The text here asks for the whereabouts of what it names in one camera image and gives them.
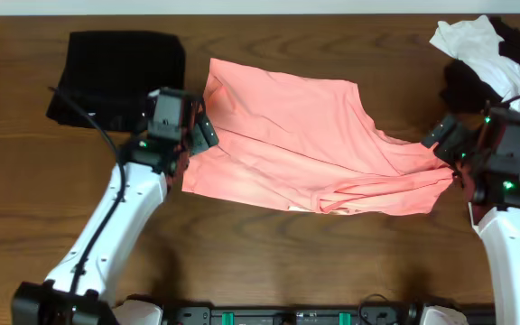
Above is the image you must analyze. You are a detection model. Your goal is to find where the pink t-shirt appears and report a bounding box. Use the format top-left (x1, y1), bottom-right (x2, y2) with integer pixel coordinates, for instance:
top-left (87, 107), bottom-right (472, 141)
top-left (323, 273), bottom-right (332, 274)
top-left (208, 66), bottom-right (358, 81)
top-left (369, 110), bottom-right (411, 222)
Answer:
top-left (182, 59), bottom-right (452, 216)

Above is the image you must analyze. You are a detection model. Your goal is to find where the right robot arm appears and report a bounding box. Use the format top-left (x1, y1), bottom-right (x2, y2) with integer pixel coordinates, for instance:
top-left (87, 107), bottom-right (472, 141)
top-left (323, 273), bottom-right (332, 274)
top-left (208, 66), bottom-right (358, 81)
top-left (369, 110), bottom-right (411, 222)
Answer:
top-left (422, 107), bottom-right (520, 324)

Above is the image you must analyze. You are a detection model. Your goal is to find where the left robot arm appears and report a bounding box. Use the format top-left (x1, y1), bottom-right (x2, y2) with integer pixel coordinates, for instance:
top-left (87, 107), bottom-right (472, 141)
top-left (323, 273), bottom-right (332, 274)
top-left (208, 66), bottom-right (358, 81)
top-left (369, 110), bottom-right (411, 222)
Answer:
top-left (11, 88), bottom-right (218, 325)

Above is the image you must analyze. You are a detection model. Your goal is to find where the black t-shirt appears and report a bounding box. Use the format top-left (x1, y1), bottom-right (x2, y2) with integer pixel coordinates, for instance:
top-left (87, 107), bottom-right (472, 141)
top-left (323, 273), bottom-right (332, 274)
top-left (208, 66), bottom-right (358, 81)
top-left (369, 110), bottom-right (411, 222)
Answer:
top-left (430, 15), bottom-right (520, 114)

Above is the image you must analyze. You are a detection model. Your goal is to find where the white t-shirt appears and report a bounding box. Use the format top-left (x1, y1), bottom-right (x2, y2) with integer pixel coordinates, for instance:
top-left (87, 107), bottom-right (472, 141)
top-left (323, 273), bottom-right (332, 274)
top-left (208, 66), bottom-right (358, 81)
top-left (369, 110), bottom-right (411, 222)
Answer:
top-left (430, 15), bottom-right (520, 113)

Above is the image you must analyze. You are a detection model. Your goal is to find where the black folded fabric bag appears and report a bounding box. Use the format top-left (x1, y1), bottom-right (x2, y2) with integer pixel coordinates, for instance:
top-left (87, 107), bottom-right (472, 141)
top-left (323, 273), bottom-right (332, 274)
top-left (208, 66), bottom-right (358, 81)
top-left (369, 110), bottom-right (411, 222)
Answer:
top-left (57, 31), bottom-right (185, 134)

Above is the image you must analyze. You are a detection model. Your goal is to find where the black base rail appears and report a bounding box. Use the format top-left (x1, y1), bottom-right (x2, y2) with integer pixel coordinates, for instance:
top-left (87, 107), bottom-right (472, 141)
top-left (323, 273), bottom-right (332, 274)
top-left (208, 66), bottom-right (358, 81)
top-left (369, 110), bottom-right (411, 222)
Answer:
top-left (164, 302), bottom-right (496, 325)

